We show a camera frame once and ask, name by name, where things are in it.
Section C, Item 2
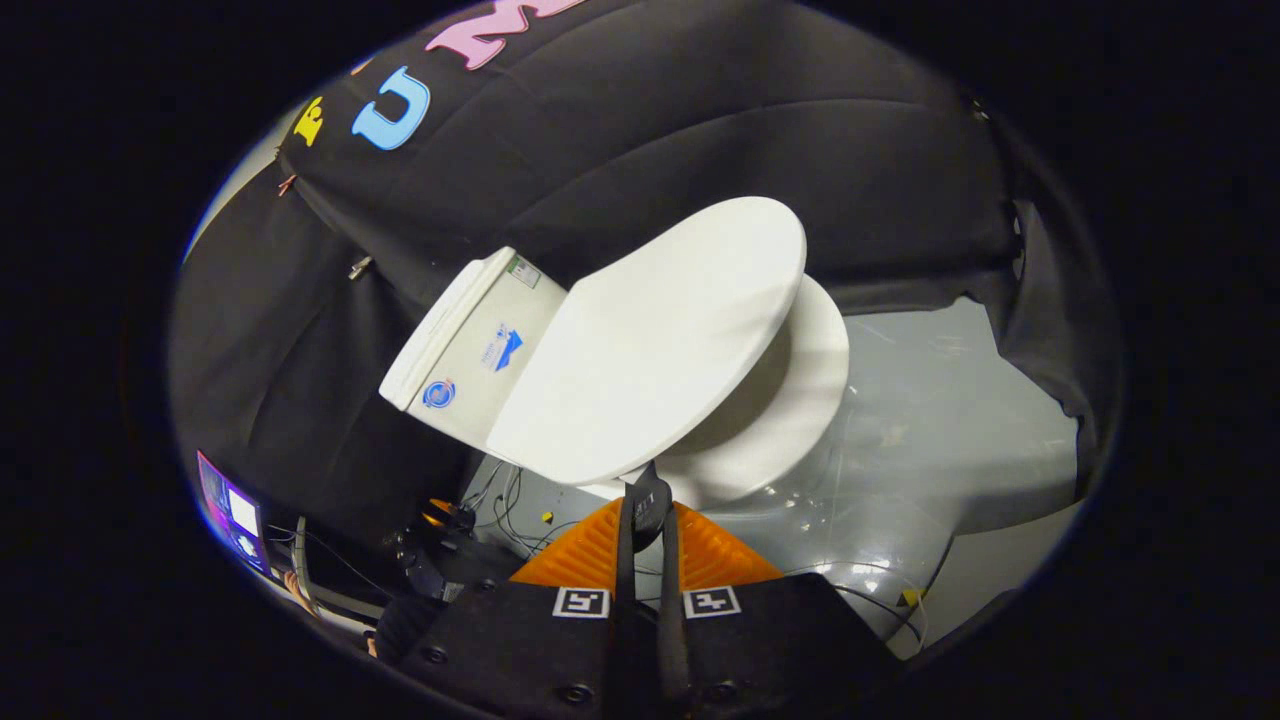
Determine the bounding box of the lit monitor screen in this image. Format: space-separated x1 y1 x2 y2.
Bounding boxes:
197 450 269 573

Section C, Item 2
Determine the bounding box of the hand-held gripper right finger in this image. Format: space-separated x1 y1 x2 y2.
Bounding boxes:
655 499 903 720

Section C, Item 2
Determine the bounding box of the white toilet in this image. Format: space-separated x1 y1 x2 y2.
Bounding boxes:
378 247 851 506

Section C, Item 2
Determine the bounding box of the black backdrop cloth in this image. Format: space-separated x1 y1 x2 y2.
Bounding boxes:
168 0 1126 561

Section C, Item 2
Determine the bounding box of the black lid handle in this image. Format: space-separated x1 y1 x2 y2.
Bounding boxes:
622 462 675 553

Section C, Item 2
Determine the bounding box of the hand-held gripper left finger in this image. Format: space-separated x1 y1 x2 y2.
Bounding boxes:
395 490 657 720

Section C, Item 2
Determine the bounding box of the black orange device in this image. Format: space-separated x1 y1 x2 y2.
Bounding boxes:
395 497 479 601

